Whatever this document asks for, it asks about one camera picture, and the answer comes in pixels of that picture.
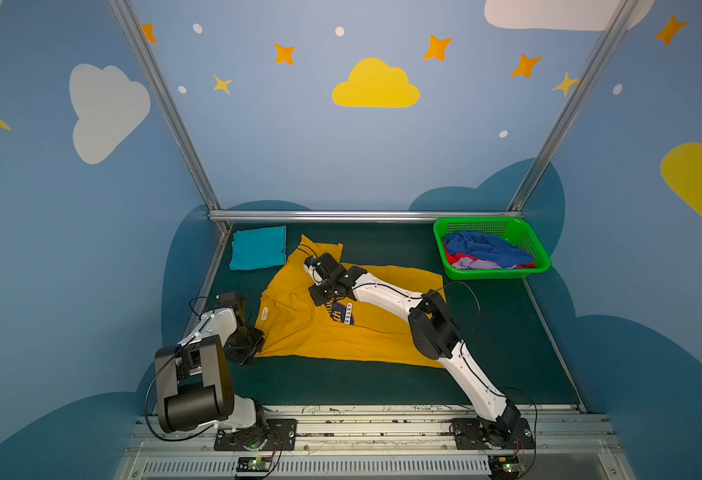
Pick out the yellow printed t-shirt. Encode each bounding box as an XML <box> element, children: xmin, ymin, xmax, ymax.
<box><xmin>256</xmin><ymin>236</ymin><xmax>442</xmax><ymax>369</ymax></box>

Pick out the green plastic laundry basket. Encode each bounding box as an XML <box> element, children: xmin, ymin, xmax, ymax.
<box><xmin>433</xmin><ymin>217</ymin><xmax>550</xmax><ymax>280</ymax></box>

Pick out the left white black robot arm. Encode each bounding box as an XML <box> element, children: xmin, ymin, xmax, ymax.
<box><xmin>144</xmin><ymin>292</ymin><xmax>269</xmax><ymax>451</ymax></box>

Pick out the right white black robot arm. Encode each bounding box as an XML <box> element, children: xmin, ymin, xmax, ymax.
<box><xmin>304</xmin><ymin>253</ymin><xmax>536</xmax><ymax>449</ymax></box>

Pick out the folded teal t-shirt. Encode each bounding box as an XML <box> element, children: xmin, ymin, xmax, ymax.
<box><xmin>229</xmin><ymin>226</ymin><xmax>286</xmax><ymax>271</ymax></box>

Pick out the red t-shirt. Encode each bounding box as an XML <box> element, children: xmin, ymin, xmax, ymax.
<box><xmin>445</xmin><ymin>247</ymin><xmax>535</xmax><ymax>270</ymax></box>

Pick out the left green circuit board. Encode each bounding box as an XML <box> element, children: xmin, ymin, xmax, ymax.
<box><xmin>234</xmin><ymin>456</ymin><xmax>273</xmax><ymax>479</ymax></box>

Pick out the green circuit board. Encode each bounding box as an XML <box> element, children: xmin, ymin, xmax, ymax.
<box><xmin>234</xmin><ymin>456</ymin><xmax>273</xmax><ymax>479</ymax></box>
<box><xmin>488</xmin><ymin>456</ymin><xmax>524</xmax><ymax>480</ymax></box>

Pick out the lavender t-shirt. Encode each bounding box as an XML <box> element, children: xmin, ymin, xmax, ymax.
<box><xmin>451</xmin><ymin>256</ymin><xmax>501</xmax><ymax>271</ymax></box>

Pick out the blue t-shirt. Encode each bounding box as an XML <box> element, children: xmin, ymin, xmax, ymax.
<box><xmin>442</xmin><ymin>231</ymin><xmax>527</xmax><ymax>252</ymax></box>

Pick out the right green circuit board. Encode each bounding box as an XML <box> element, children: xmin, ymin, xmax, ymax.
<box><xmin>488</xmin><ymin>456</ymin><xmax>524</xmax><ymax>480</ymax></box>

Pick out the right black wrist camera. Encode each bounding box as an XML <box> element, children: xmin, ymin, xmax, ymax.
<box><xmin>304</xmin><ymin>253</ymin><xmax>347</xmax><ymax>284</ymax></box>

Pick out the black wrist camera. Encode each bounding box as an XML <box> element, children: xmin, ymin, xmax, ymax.
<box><xmin>304</xmin><ymin>253</ymin><xmax>347</xmax><ymax>284</ymax></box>
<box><xmin>215</xmin><ymin>291</ymin><xmax>244</xmax><ymax>314</ymax></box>

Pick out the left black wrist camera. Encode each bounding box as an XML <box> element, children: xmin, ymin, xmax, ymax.
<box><xmin>215</xmin><ymin>291</ymin><xmax>244</xmax><ymax>314</ymax></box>

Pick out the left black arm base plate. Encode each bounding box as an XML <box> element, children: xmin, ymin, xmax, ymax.
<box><xmin>213</xmin><ymin>418</ymin><xmax>298</xmax><ymax>452</ymax></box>

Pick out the horizontal aluminium frame bar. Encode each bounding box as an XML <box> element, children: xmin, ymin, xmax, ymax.
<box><xmin>207</xmin><ymin>209</ymin><xmax>523</xmax><ymax>224</ymax></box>

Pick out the left side table rail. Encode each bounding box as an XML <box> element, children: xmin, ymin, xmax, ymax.
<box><xmin>160</xmin><ymin>222</ymin><xmax>226</xmax><ymax>347</ymax></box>

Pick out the table rail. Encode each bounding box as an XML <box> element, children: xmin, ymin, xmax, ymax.
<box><xmin>522</xmin><ymin>279</ymin><xmax>587</xmax><ymax>414</ymax></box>
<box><xmin>160</xmin><ymin>222</ymin><xmax>226</xmax><ymax>347</ymax></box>

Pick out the aluminium mounting rail base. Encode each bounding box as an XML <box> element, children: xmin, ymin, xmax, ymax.
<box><xmin>116</xmin><ymin>404</ymin><xmax>635</xmax><ymax>479</ymax></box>

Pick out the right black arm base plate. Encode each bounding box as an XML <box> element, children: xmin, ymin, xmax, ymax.
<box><xmin>449</xmin><ymin>417</ymin><xmax>536</xmax><ymax>450</ymax></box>

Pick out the right side table rail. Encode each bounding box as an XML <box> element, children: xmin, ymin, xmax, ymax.
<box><xmin>522</xmin><ymin>279</ymin><xmax>587</xmax><ymax>414</ymax></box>

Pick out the left aluminium frame post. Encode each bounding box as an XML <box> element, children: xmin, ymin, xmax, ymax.
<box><xmin>109</xmin><ymin>0</ymin><xmax>220</xmax><ymax>214</ymax></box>

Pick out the aluminium frame post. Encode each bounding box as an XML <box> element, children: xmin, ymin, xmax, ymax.
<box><xmin>109</xmin><ymin>0</ymin><xmax>220</xmax><ymax>214</ymax></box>
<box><xmin>506</xmin><ymin>0</ymin><xmax>639</xmax><ymax>215</ymax></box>

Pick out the right aluminium frame post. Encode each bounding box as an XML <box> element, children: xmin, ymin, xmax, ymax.
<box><xmin>506</xmin><ymin>0</ymin><xmax>639</xmax><ymax>215</ymax></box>

